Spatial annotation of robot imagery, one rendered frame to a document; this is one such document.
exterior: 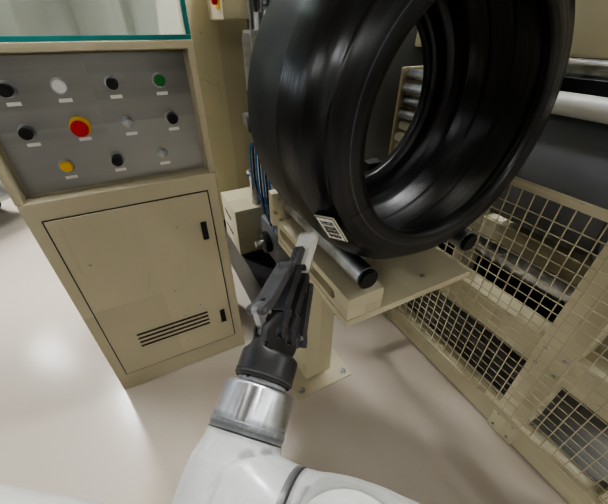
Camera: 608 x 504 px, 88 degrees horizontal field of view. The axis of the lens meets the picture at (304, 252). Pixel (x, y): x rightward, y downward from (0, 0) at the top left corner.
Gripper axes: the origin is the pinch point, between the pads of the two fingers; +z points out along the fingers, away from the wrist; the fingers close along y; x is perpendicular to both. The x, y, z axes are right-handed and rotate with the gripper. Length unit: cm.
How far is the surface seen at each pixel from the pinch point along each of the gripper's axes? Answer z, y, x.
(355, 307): 0.4, 20.3, 1.4
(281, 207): 25.7, 14.2, -22.3
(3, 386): -38, 36, -163
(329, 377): 3, 101, -40
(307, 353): 7, 81, -42
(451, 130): 50, 20, 18
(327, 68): 12.4, -19.8, 9.8
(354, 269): 5.6, 14.2, 2.4
